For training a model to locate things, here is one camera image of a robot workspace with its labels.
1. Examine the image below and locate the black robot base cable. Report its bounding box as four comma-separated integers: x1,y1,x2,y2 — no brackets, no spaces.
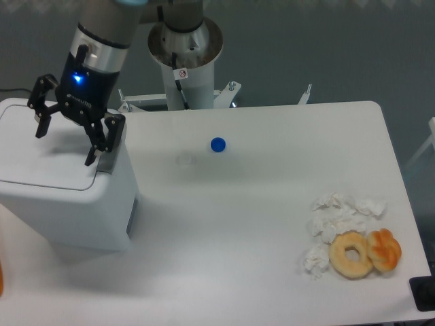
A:
171,51,190,110

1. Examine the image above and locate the small crumpled white tissue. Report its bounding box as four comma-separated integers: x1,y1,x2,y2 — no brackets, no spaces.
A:
303,243,330,280

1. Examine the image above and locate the clear plastic cap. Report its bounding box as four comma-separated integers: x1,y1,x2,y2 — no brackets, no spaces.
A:
175,151,196,166

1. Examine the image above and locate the plain ring donut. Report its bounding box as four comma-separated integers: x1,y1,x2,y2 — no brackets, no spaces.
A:
328,232,373,279

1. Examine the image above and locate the black device at table corner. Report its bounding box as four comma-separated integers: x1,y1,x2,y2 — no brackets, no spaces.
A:
409,276,434,312

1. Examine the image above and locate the large crumpled white tissue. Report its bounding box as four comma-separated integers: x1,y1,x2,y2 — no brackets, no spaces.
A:
309,192,387,244

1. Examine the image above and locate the white table bracket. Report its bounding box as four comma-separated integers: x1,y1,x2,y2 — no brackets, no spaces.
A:
298,84,312,105

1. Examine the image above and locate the orange object at left edge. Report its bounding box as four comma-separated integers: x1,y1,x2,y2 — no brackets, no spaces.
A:
0,263,4,296

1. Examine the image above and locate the orange glazed twisted bread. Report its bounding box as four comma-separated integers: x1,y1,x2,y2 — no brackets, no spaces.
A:
366,228,402,272

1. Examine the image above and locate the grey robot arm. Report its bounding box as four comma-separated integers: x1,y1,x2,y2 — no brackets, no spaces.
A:
27,1,209,166

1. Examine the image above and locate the blue bottle cap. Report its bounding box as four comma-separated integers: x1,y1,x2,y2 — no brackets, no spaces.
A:
210,137,226,153

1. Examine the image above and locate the white trash can lid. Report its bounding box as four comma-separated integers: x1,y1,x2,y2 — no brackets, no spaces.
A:
1,101,97,190

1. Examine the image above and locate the white frame at right edge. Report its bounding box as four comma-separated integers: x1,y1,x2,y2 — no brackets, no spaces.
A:
404,117,434,180

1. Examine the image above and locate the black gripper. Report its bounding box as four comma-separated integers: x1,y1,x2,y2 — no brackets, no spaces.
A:
27,43,126,166

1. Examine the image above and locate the white trash can body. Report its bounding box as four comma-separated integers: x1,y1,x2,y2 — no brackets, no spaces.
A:
1,98,139,251

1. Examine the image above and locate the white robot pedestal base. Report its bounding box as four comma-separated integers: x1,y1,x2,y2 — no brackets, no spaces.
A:
117,16,243,112

